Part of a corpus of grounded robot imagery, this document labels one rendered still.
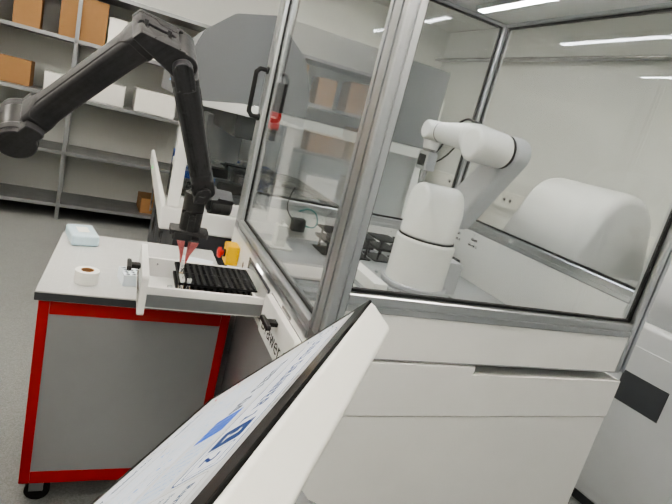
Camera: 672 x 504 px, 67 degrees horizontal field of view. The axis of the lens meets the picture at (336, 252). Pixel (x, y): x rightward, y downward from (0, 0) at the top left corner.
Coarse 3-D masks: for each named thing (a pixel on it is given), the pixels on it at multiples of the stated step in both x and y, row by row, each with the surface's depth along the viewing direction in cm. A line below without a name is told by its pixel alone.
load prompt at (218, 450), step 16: (304, 352) 59; (288, 368) 55; (272, 384) 52; (256, 400) 48; (272, 400) 43; (240, 416) 46; (256, 416) 41; (224, 432) 43; (240, 432) 39; (224, 448) 37; (208, 464) 35
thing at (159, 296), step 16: (160, 272) 155; (256, 272) 164; (160, 288) 133; (176, 288) 135; (256, 288) 160; (160, 304) 134; (176, 304) 135; (192, 304) 137; (208, 304) 138; (224, 304) 140; (240, 304) 142; (256, 304) 143
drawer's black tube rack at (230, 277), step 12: (192, 264) 155; (192, 276) 146; (204, 276) 147; (216, 276) 150; (228, 276) 152; (240, 276) 156; (192, 288) 144; (204, 288) 147; (216, 288) 142; (228, 288) 143; (240, 288) 146; (252, 288) 147
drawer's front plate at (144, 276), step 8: (144, 248) 149; (144, 256) 143; (144, 264) 136; (144, 272) 131; (136, 280) 152; (144, 280) 129; (136, 288) 146; (144, 288) 129; (136, 296) 141; (144, 296) 130; (136, 304) 135; (144, 304) 130; (136, 312) 131
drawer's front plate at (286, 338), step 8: (272, 296) 137; (264, 304) 138; (272, 304) 132; (264, 312) 137; (272, 312) 131; (280, 312) 128; (280, 320) 124; (264, 328) 135; (272, 328) 129; (280, 328) 123; (288, 328) 119; (264, 336) 134; (280, 336) 123; (288, 336) 117; (296, 336) 116; (280, 344) 122; (288, 344) 117; (296, 344) 113; (272, 352) 127; (280, 352) 121
